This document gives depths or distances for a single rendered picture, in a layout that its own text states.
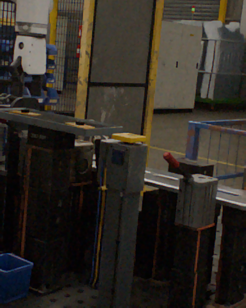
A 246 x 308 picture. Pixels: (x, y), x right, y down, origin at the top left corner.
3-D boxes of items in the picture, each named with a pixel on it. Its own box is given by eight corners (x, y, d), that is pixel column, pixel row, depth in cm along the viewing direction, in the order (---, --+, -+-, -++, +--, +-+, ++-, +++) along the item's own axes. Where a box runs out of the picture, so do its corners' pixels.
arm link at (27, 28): (36, 23, 163) (35, 35, 164) (52, 25, 171) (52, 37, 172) (8, 20, 166) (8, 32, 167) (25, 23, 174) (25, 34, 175)
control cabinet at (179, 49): (129, 115, 1308) (140, -7, 1272) (109, 111, 1342) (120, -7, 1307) (194, 112, 1490) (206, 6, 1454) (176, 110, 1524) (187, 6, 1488)
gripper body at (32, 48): (33, 31, 163) (31, 75, 165) (52, 33, 173) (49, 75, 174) (8, 29, 166) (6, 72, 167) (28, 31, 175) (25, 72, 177)
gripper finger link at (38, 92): (41, 72, 174) (39, 96, 175) (47, 72, 177) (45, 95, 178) (31, 70, 175) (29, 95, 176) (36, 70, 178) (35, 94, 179)
